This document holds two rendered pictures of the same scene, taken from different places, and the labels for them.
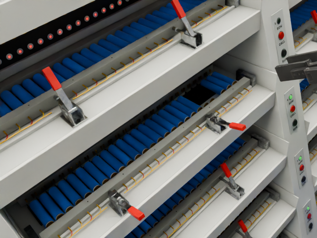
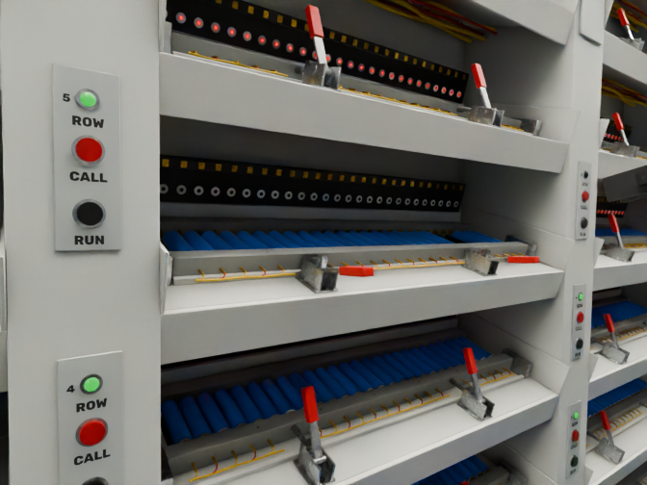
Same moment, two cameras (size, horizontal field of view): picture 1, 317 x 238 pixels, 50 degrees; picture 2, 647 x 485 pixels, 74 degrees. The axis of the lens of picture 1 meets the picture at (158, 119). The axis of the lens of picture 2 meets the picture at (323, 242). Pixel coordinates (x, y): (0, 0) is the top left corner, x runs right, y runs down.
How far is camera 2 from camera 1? 38 cm
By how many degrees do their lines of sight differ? 26
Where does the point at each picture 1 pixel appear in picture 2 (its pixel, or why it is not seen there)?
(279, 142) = (550, 368)
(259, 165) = (514, 392)
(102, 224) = (278, 290)
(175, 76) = (459, 138)
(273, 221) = not seen: outside the picture
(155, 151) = (388, 249)
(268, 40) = (570, 190)
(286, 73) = (623, 185)
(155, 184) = (380, 284)
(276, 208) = not seen: outside the picture
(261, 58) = (551, 218)
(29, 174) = (232, 93)
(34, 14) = not seen: outside the picture
